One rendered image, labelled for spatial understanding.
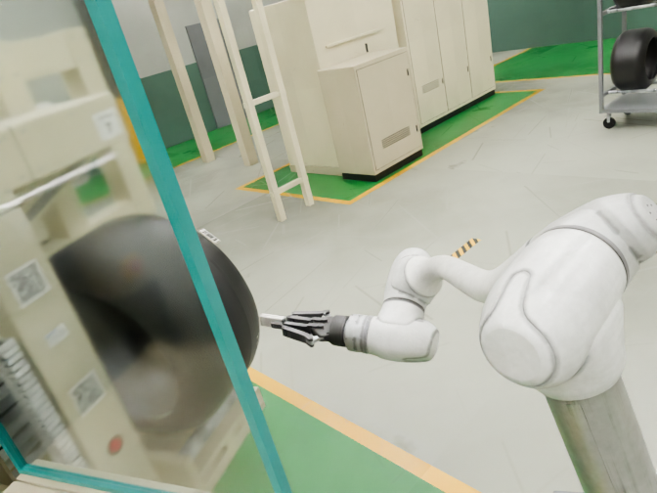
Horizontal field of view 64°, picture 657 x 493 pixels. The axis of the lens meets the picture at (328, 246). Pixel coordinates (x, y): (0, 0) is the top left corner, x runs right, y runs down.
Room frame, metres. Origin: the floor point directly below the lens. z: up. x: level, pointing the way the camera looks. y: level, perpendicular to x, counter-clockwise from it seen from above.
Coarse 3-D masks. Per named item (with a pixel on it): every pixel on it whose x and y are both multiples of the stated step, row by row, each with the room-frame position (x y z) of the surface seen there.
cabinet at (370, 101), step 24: (336, 72) 5.72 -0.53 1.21; (360, 72) 5.58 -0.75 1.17; (384, 72) 5.81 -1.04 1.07; (408, 72) 6.04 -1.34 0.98; (336, 96) 5.78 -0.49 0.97; (360, 96) 5.54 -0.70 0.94; (384, 96) 5.77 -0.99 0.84; (408, 96) 6.01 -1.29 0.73; (336, 120) 5.85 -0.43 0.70; (360, 120) 5.57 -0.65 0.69; (384, 120) 5.72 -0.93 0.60; (408, 120) 5.96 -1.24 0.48; (336, 144) 5.92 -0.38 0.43; (360, 144) 5.63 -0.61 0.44; (384, 144) 5.68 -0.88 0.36; (408, 144) 5.92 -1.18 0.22; (360, 168) 5.69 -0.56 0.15; (384, 168) 5.64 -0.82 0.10
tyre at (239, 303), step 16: (208, 240) 1.32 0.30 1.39; (208, 256) 1.26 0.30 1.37; (224, 256) 1.29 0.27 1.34; (224, 272) 1.25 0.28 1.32; (224, 288) 1.21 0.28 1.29; (240, 288) 1.25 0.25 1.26; (224, 304) 1.18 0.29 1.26; (240, 304) 1.22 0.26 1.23; (240, 320) 1.20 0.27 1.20; (256, 320) 1.26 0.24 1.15; (240, 336) 1.18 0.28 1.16
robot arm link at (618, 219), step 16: (576, 208) 0.69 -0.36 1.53; (592, 208) 0.65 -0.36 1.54; (608, 208) 0.62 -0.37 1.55; (624, 208) 0.61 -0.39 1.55; (640, 208) 0.60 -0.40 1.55; (656, 208) 0.62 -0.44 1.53; (560, 224) 0.63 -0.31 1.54; (576, 224) 0.62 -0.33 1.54; (592, 224) 0.61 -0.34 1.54; (608, 224) 0.61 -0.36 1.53; (624, 224) 0.59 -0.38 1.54; (640, 224) 0.59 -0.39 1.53; (656, 224) 0.59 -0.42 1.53; (608, 240) 0.59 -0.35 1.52; (624, 240) 0.59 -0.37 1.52; (640, 240) 0.58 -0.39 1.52; (656, 240) 0.58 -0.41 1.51; (624, 256) 0.57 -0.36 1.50; (640, 256) 0.59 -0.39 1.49
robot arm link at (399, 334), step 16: (384, 304) 1.07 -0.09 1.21; (400, 304) 1.04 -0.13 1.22; (416, 304) 1.05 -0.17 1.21; (384, 320) 1.02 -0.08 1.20; (400, 320) 1.01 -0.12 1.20; (416, 320) 1.01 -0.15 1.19; (368, 336) 1.01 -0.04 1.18; (384, 336) 0.99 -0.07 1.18; (400, 336) 0.98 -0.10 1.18; (416, 336) 0.97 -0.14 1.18; (432, 336) 0.96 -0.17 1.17; (368, 352) 1.01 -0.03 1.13; (384, 352) 0.98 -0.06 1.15; (400, 352) 0.97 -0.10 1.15; (416, 352) 0.95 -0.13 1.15; (432, 352) 0.96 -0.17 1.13
